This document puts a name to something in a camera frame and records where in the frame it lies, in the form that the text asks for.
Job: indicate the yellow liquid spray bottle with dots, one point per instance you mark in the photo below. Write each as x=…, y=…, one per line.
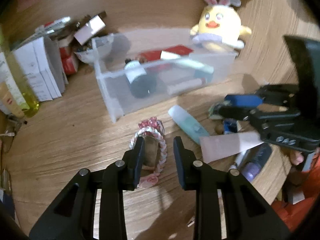
x=16, y=81

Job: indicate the person's hand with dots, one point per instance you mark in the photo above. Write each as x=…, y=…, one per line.
x=296, y=157

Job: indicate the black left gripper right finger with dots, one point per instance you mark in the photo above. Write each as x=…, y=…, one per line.
x=248, y=215

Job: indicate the red book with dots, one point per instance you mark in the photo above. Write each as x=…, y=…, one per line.
x=69, y=61

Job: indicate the small white box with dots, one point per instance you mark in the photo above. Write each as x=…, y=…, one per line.
x=92, y=27

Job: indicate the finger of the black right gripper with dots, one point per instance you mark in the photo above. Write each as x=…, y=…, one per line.
x=242, y=113

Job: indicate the pink cosmetic tube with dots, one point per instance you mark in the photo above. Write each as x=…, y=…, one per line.
x=222, y=146

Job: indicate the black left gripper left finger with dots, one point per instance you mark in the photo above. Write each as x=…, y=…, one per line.
x=71, y=213

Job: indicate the red envelope packet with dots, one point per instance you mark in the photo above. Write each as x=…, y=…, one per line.
x=170, y=53

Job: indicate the red white marker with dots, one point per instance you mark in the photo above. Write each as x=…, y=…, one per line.
x=56, y=24

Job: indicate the teal squeeze tube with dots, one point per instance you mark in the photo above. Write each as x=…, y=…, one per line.
x=187, y=123

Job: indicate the clear plastic storage bin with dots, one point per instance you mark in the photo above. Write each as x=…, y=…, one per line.
x=198, y=69

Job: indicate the white booklets stack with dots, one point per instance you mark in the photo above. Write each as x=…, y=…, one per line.
x=41, y=65

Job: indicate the dark green glass bottle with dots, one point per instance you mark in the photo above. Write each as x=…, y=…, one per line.
x=141, y=83

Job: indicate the yellow chick bunny plush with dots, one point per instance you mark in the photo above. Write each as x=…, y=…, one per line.
x=219, y=27

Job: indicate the purple cap bottle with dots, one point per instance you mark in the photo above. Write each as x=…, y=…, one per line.
x=253, y=167

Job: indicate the white bowl of trinkets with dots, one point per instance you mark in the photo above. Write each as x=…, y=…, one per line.
x=97, y=48

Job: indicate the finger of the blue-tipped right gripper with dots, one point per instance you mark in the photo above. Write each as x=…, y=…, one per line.
x=246, y=99

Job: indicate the beige cream tube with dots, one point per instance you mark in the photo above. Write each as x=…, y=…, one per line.
x=9, y=101

